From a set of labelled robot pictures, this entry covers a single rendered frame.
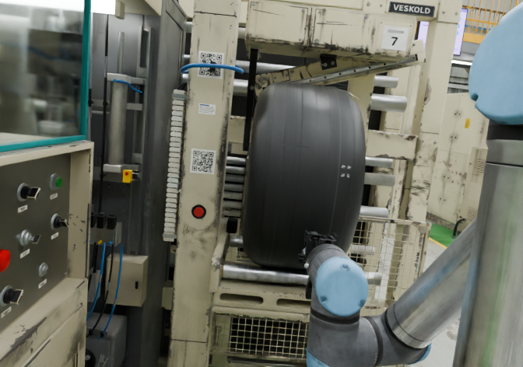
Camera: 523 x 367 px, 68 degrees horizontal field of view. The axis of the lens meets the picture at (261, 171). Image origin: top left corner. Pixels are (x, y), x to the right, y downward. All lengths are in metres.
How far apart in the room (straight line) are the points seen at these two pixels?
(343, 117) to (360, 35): 0.51
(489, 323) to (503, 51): 0.25
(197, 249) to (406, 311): 0.72
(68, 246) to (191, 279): 0.39
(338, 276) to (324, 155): 0.39
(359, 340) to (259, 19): 1.10
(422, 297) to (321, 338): 0.19
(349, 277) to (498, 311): 0.33
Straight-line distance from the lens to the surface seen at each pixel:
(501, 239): 0.41
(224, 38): 1.20
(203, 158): 1.19
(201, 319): 1.36
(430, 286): 0.70
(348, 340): 0.75
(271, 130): 1.01
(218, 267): 1.15
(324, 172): 0.99
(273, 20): 1.47
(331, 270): 0.69
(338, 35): 1.49
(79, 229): 1.12
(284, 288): 1.23
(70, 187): 1.11
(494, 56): 0.43
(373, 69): 1.64
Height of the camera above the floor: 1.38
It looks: 8 degrees down
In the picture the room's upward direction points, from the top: 6 degrees clockwise
